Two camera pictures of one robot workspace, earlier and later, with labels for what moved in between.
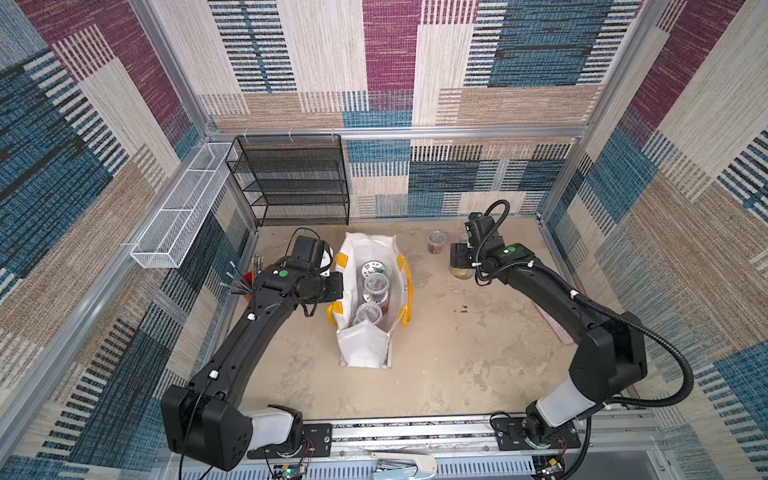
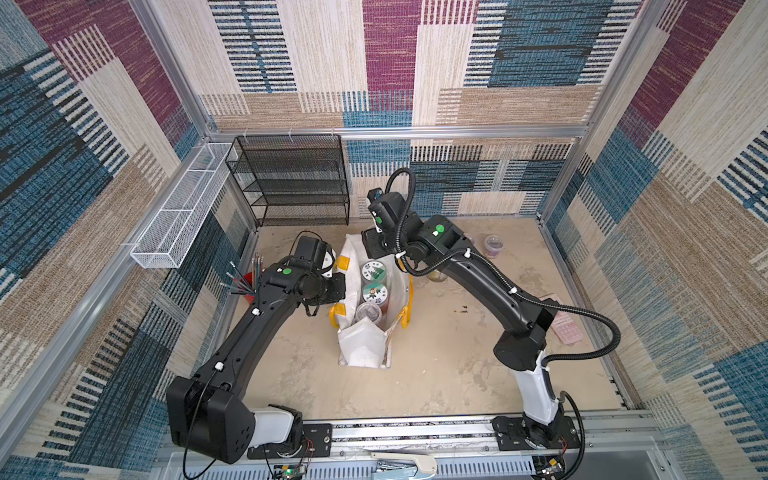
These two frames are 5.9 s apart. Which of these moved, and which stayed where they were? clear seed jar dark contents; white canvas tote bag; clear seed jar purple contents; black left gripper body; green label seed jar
Moved: clear seed jar dark contents; green label seed jar
Stayed: clear seed jar purple contents; black left gripper body; white canvas tote bag
